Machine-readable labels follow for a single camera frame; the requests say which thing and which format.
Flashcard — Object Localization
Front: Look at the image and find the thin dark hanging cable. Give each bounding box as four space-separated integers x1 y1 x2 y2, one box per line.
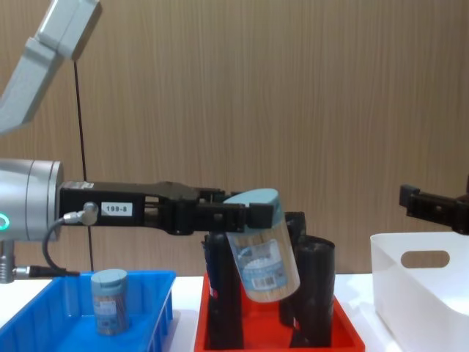
73 59 95 273

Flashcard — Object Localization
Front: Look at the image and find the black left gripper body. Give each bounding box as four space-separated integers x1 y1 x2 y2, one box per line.
58 180 202 236

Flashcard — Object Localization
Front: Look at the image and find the blue plastic tray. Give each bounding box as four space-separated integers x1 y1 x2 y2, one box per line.
0 270 177 352

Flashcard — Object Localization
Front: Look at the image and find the wide black plastic roll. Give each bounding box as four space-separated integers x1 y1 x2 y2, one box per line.
288 235 336 349

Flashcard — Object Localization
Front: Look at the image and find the red plastic tray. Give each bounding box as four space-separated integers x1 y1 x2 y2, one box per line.
193 273 367 352

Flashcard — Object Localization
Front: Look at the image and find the black cable with silver plug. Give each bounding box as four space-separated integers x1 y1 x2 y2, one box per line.
14 201 100 278

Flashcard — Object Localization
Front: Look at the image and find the clear toothpick jar blue lid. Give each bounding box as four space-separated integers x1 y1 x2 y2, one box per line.
222 188 302 304
90 268 132 336

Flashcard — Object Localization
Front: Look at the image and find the white plastic basket with handle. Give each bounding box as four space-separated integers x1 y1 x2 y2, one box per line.
369 231 469 352

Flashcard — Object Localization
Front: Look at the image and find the black roll with coloured label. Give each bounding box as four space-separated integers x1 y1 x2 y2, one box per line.
202 232 245 351

